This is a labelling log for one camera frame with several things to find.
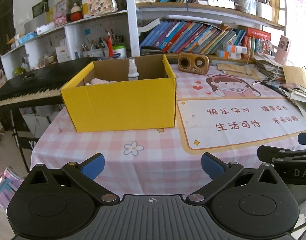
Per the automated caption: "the pink plush pig toy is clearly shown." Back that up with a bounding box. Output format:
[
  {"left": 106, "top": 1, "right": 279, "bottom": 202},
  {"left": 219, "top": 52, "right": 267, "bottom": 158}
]
[{"left": 86, "top": 78, "right": 116, "bottom": 86}]

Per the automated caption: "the pink checkered tablecloth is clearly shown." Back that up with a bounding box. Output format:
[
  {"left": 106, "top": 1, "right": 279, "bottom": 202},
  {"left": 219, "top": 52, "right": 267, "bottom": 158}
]
[{"left": 31, "top": 66, "right": 306, "bottom": 195}]

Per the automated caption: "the brown kraft envelope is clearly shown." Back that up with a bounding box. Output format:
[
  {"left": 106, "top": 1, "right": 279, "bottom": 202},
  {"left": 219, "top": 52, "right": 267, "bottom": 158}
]
[{"left": 283, "top": 66, "right": 306, "bottom": 89}]

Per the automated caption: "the stack of papers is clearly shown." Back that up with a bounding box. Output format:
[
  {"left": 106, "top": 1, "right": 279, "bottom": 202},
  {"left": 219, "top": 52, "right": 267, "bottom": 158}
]
[{"left": 253, "top": 54, "right": 306, "bottom": 120}]

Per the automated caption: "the pink phone stand box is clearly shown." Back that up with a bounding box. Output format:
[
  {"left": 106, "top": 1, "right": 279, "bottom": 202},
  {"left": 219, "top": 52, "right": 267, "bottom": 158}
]
[{"left": 274, "top": 35, "right": 291, "bottom": 61}]

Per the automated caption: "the black Yamaha keyboard piano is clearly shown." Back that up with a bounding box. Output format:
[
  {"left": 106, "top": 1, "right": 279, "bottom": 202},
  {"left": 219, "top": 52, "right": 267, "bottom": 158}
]
[{"left": 0, "top": 57, "right": 97, "bottom": 111}]

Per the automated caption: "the yellow cardboard box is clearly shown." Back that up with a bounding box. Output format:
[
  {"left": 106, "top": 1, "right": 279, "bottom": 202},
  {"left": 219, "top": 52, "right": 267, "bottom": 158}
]
[{"left": 61, "top": 54, "right": 176, "bottom": 132}]

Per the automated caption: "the white spray bottle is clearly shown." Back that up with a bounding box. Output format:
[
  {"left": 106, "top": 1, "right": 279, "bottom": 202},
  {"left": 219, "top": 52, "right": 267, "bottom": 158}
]
[{"left": 127, "top": 58, "right": 139, "bottom": 81}]

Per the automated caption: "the wooden retro radio speaker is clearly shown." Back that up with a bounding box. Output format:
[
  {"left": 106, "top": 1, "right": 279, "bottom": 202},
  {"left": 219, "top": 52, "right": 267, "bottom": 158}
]
[{"left": 177, "top": 52, "right": 209, "bottom": 75}]

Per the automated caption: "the white green lid jar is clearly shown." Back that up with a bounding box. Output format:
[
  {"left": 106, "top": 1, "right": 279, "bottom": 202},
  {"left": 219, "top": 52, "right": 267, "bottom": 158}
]
[{"left": 113, "top": 43, "right": 127, "bottom": 59}]

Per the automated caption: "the red glue bottle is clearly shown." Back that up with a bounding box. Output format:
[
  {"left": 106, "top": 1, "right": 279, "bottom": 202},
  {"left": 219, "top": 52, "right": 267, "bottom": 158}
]
[{"left": 107, "top": 31, "right": 113, "bottom": 58}]

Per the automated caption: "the wooden bookshelf with books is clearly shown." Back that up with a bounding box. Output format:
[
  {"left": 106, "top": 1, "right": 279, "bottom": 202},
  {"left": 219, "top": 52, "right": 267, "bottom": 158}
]
[{"left": 135, "top": 0, "right": 286, "bottom": 62}]

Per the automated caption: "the white cubby shelf unit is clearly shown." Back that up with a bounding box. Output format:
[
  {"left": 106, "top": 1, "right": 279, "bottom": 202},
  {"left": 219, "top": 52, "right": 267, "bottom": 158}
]
[{"left": 0, "top": 10, "right": 134, "bottom": 80}]

